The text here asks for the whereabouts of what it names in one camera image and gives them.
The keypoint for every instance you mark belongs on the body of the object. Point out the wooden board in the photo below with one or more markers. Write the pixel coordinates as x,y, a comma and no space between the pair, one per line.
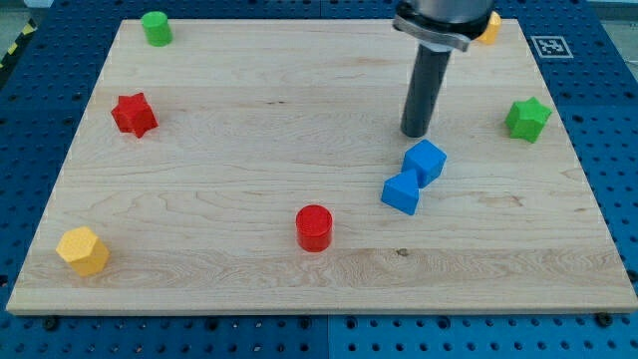
258,119

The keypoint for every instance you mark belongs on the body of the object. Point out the green cylinder block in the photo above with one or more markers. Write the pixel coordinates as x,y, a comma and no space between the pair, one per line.
156,28

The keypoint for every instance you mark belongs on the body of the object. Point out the blue triangular prism block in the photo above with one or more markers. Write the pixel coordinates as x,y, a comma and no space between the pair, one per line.
402,192

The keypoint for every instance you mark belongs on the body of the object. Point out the green star block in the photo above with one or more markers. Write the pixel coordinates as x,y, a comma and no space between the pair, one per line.
527,119

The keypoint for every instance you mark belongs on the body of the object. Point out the red cylinder block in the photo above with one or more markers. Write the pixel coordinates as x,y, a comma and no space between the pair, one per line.
314,227

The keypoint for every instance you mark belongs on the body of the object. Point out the white fiducial marker tag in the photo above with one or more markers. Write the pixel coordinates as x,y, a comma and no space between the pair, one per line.
551,47

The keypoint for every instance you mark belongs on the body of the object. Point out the red star block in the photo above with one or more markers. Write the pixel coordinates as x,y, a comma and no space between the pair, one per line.
133,114

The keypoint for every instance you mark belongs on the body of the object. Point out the blue cube block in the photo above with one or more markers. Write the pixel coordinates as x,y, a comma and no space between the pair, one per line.
427,160

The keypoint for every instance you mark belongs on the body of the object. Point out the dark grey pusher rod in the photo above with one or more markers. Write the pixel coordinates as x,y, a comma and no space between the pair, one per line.
427,76

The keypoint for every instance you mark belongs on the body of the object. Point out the yellow block behind arm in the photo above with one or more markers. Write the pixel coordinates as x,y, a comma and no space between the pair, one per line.
490,32

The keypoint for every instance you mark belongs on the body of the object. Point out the yellow hexagon block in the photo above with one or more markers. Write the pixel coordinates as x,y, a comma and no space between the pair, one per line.
83,250

